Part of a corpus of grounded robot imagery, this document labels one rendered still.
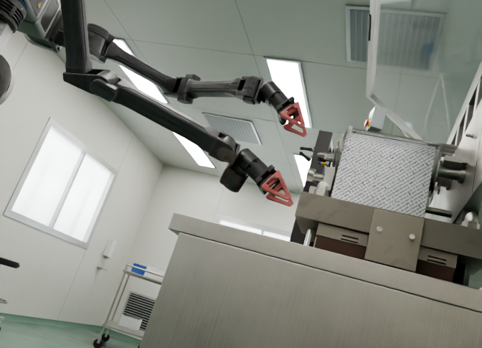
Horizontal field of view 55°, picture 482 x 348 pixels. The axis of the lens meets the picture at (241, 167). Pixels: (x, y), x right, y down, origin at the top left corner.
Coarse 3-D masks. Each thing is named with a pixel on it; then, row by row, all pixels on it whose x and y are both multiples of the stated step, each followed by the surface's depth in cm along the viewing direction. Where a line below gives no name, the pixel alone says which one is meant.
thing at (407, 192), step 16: (336, 176) 124; (352, 176) 123; (368, 176) 122; (384, 176) 121; (400, 176) 120; (416, 176) 119; (336, 192) 123; (352, 192) 122; (368, 192) 121; (384, 192) 120; (400, 192) 119; (416, 192) 118; (384, 208) 118; (400, 208) 117; (416, 208) 116
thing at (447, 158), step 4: (448, 156) 123; (452, 156) 123; (444, 160) 124; (448, 160) 123; (452, 160) 123; (456, 160) 122; (460, 160) 122; (464, 160) 122; (444, 164) 126; (448, 164) 125; (452, 164) 124; (456, 164) 124; (460, 164) 123; (464, 164) 123; (456, 168) 126
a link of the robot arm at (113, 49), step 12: (108, 36) 159; (108, 48) 160; (120, 48) 163; (96, 60) 160; (120, 60) 163; (132, 60) 166; (144, 72) 170; (156, 72) 174; (156, 84) 178; (168, 84) 178; (180, 84) 178; (168, 96) 185
